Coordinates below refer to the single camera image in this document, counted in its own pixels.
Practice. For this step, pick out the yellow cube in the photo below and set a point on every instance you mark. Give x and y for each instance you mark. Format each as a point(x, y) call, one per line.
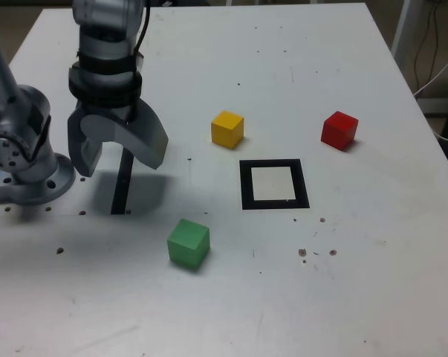
point(227, 130)

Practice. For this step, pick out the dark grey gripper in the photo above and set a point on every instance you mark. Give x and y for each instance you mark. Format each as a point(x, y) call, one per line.
point(108, 111)

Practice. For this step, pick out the grey power strip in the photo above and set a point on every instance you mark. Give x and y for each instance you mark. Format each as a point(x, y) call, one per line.
point(435, 106)

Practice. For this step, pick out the white metal post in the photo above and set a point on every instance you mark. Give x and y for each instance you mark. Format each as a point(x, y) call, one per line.
point(402, 29)

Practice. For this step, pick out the green cube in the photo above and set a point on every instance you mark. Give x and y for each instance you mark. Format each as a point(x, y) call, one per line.
point(186, 241)

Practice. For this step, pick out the red cube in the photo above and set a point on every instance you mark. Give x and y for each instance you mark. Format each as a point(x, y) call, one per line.
point(339, 130)

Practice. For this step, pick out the black tape strip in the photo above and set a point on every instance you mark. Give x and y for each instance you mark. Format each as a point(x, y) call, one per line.
point(119, 193)

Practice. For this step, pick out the black tape square outline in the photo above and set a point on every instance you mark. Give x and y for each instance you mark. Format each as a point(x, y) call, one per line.
point(270, 163)

